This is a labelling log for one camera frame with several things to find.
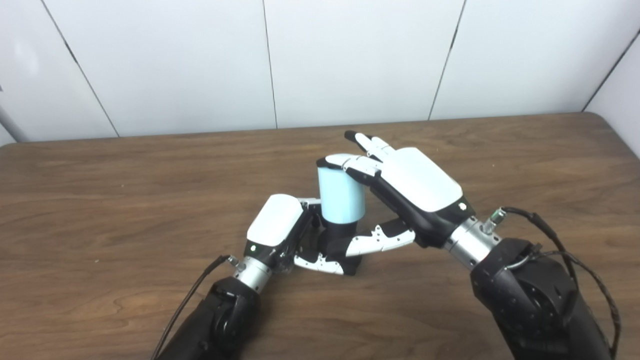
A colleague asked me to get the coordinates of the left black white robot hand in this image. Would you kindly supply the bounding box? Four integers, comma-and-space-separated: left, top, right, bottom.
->
243, 193, 348, 276

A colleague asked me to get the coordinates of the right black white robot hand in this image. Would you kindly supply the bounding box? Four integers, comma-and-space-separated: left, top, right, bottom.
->
316, 130, 476, 258

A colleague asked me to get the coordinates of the light-blue hose piece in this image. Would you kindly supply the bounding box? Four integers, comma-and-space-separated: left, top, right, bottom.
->
317, 165, 366, 224

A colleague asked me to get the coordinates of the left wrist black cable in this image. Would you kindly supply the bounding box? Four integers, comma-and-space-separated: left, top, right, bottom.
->
150, 255, 246, 360

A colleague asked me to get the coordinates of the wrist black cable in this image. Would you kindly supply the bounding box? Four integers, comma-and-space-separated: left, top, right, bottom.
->
482, 206, 622, 360
150, 255, 246, 360

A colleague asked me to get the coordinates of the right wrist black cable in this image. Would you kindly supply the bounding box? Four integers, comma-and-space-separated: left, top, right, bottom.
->
482, 206, 622, 360

